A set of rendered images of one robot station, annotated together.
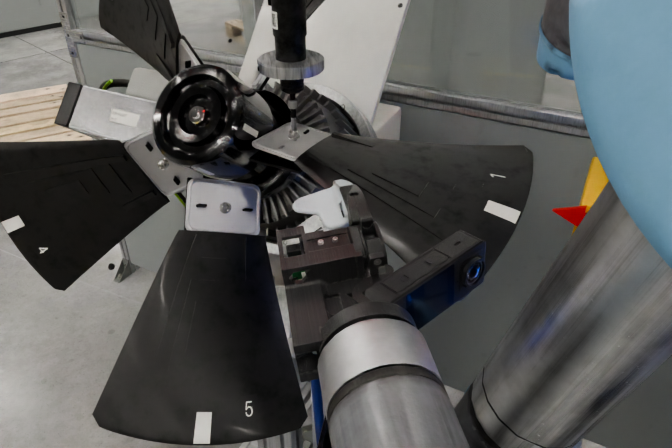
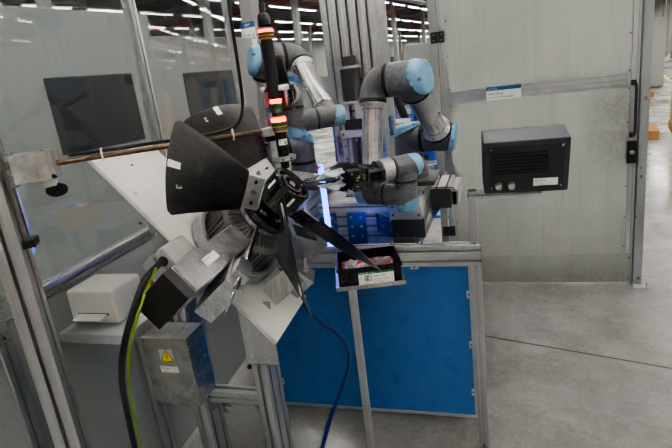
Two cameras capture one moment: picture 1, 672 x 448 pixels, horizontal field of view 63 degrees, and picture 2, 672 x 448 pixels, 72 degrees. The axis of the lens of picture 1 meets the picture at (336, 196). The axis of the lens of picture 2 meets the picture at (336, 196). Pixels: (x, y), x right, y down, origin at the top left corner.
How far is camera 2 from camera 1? 156 cm
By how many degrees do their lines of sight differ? 92
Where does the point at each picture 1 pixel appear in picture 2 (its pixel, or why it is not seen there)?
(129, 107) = (205, 252)
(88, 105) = (190, 271)
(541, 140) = (147, 248)
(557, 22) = (302, 124)
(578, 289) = (379, 136)
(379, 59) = not seen: hidden behind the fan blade
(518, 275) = not seen: hidden behind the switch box
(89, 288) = not seen: outside the picture
